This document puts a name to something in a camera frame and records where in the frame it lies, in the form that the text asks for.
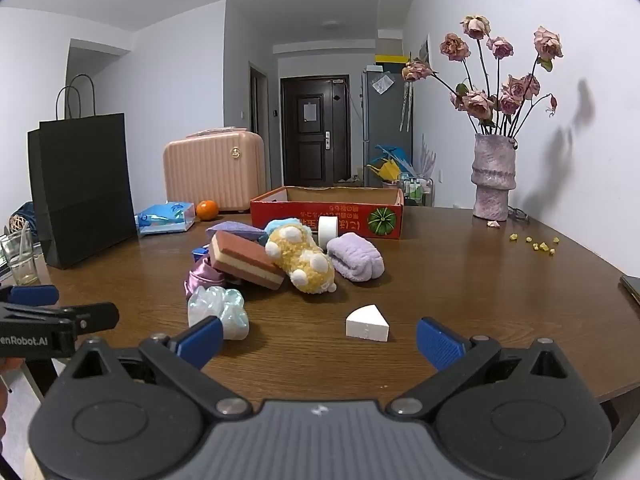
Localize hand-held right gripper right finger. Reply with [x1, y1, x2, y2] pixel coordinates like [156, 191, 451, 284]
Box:
[385, 316, 597, 420]

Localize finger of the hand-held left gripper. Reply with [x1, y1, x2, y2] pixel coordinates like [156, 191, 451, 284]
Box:
[47, 301, 121, 335]
[0, 285, 60, 307]

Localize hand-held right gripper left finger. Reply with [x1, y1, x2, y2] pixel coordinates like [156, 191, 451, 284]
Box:
[49, 316, 255, 420]

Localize iridescent white scrunchie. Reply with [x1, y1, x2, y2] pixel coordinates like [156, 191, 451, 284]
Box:
[187, 285, 250, 341]

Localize purple satin scrunchie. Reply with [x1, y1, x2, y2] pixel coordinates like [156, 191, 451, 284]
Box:
[184, 255, 243, 301]

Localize white wedge sponge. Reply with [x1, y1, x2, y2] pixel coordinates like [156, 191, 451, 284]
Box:
[346, 303, 390, 343]

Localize brown layered sponge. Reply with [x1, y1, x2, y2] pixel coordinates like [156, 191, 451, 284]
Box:
[208, 231, 286, 291]

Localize lavender cloth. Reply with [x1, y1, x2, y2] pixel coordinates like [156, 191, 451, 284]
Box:
[206, 221, 266, 246]

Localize lilac fluffy headband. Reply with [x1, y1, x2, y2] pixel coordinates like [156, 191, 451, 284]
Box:
[326, 233, 385, 283]

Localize yellow plush toy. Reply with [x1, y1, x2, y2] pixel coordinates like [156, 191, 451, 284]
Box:
[264, 225, 337, 294]

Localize white foam roll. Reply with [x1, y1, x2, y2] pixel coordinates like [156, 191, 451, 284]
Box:
[318, 216, 341, 251]

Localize red cardboard box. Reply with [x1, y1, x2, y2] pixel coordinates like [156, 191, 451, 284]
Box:
[249, 186, 405, 241]

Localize clear drinking glass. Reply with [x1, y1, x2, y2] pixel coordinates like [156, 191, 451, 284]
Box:
[0, 232, 41, 286]

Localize black paper bag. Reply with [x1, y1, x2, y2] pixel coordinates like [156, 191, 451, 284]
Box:
[27, 74, 138, 270]

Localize blue tissue pack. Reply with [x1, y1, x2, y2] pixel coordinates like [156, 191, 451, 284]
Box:
[135, 201, 196, 237]

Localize scattered yellow crumbs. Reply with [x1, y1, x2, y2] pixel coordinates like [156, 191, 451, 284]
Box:
[509, 232, 560, 256]

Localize trolley cart with bottles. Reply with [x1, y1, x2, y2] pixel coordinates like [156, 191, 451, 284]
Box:
[397, 175, 433, 206]

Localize pink ribbed suitcase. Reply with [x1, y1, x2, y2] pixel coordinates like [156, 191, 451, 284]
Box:
[162, 127, 267, 212]

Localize pink textured vase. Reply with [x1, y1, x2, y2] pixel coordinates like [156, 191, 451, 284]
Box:
[471, 133, 517, 221]

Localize yellow watering can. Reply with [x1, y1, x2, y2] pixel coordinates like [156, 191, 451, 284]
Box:
[367, 160, 401, 183]

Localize dark flat device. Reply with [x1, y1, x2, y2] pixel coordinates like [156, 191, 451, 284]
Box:
[619, 275, 640, 307]

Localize dark brown entrance door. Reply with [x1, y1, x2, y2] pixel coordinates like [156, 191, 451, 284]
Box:
[281, 76, 351, 187]

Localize grey refrigerator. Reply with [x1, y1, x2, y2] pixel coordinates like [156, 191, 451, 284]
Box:
[362, 66, 413, 186]

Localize dried pink rose bouquet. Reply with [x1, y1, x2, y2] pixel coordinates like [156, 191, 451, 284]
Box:
[401, 15, 564, 137]

